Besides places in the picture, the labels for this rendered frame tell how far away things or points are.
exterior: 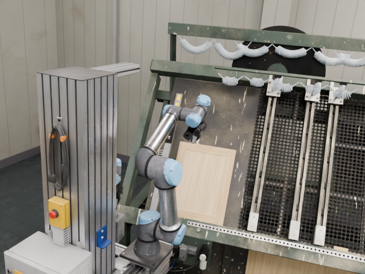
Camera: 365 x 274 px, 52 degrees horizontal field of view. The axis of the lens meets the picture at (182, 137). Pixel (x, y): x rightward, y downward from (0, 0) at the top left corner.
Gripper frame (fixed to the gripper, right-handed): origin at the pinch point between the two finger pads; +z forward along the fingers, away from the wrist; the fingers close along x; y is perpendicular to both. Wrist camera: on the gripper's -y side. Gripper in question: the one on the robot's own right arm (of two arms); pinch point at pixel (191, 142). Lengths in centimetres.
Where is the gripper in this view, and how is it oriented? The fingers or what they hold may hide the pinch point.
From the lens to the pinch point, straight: 226.3
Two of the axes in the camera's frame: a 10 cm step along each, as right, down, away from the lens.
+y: 6.0, -5.3, 5.9
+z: -1.5, 6.5, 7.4
